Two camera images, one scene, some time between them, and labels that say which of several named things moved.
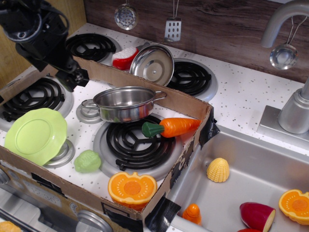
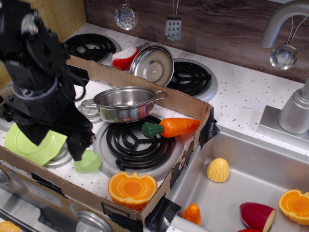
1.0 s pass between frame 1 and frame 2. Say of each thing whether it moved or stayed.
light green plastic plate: stayed
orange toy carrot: stayed
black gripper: moved
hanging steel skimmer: stayed
